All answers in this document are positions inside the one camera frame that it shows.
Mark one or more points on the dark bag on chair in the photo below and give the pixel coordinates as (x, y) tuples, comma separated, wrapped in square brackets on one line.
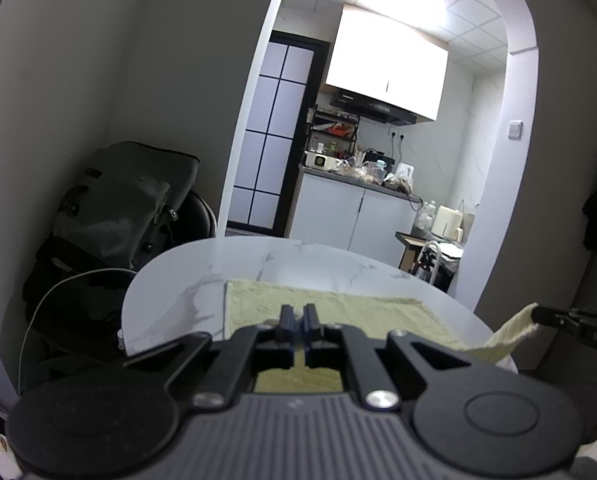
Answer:
[(131, 203)]

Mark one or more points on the black range hood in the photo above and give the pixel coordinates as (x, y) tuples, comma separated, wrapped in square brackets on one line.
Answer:
[(373, 109)]

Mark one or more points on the white upper kitchen cabinet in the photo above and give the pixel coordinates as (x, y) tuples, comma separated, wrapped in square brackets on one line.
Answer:
[(383, 59)]

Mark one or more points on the cream cylindrical appliance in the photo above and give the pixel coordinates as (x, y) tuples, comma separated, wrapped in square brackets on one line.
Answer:
[(447, 223)]

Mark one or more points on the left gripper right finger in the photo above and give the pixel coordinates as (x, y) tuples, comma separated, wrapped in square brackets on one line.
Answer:
[(400, 371)]

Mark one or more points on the black kitchen spice rack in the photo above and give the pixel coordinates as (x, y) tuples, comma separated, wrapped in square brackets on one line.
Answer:
[(331, 132)]

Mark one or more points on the black framed glass door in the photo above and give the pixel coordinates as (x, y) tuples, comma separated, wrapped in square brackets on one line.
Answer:
[(276, 134)]

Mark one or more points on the white kitchen cabinet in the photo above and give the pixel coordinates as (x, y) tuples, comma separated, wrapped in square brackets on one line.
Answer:
[(383, 59), (347, 214)]

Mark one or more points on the dark wooden chair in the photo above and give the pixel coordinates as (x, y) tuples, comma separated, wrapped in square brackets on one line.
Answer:
[(195, 221)]

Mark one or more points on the white wall light switch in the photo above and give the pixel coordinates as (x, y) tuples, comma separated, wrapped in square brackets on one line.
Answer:
[(515, 129)]

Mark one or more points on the white rolling cart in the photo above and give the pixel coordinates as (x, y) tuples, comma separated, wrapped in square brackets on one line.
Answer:
[(433, 260)]

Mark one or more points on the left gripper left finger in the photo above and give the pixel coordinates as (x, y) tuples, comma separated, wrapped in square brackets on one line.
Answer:
[(215, 373)]

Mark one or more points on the white electric kettle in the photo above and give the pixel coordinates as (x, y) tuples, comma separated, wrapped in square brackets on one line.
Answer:
[(405, 173)]

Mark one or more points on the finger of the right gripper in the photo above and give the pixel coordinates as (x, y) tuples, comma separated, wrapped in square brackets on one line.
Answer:
[(550, 317)]

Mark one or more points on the yellow knitted towel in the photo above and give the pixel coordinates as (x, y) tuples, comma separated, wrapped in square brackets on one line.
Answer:
[(250, 303)]

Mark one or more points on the white lower kitchen cabinet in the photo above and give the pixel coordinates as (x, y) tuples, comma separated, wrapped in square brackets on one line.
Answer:
[(347, 214)]

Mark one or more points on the white toaster appliance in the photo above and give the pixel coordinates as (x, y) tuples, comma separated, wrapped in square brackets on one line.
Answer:
[(321, 162)]

